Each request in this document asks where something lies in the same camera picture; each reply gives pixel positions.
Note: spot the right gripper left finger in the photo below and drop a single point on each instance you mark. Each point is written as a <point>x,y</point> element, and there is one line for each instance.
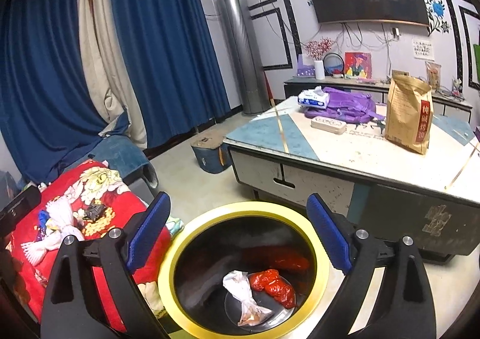
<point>143,230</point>

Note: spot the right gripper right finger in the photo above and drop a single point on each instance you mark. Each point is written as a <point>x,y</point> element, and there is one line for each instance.
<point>333,232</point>

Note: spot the red plastic bag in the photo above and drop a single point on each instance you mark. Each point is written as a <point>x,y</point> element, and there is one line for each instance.
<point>271,283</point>

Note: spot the white plastic bag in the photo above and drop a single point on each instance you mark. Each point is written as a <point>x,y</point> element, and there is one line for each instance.
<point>238,286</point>

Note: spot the yellow rimmed trash bin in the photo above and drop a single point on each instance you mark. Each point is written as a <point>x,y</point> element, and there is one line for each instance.
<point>249,236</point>

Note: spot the blue colourful wrapper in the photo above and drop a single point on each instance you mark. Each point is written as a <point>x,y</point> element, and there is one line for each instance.
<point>43,217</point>

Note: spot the dark crumpled wrapper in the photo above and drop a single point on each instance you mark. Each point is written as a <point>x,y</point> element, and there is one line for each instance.
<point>94,211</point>

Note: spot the red floral blanket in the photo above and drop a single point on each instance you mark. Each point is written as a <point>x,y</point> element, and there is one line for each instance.
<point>88,255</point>

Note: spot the coffee table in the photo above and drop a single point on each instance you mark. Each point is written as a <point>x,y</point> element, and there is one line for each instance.
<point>376,184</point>

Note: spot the blue storage stool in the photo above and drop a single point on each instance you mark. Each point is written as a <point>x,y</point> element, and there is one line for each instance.
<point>211,152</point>

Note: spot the white power strip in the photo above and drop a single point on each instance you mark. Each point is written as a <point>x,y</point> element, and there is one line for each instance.
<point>329,125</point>

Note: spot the blue curtain left panel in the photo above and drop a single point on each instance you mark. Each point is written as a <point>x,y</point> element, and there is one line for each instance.
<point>48,119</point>

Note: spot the blue curtain panel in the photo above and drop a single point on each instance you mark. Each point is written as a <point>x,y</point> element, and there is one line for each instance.
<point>48,119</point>
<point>172,65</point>

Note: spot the purple bag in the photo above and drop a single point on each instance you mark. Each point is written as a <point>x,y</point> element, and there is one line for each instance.
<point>349,107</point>

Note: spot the tissue pack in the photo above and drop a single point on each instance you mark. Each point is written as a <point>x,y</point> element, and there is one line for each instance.
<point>316,98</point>

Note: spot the brown paper bag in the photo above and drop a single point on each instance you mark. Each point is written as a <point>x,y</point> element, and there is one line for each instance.
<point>409,113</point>

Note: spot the tv cabinet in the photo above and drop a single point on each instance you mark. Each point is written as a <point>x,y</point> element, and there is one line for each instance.
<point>442,104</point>

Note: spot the beige inner curtain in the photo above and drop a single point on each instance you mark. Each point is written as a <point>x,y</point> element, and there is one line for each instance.
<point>106,75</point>

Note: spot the round blue ornament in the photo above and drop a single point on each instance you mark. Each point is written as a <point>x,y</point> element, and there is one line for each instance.
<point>333,64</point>

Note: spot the red artificial flowers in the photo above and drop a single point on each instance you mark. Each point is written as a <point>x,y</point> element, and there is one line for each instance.
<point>316,50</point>

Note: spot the blue curtain right panel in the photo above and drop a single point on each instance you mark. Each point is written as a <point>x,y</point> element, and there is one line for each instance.
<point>172,65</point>

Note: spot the silver standing air conditioner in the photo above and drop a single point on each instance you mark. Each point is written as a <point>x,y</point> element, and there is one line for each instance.
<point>244,54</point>

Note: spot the colourful picture frame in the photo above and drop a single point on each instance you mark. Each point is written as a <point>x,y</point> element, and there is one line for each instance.
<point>358,64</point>

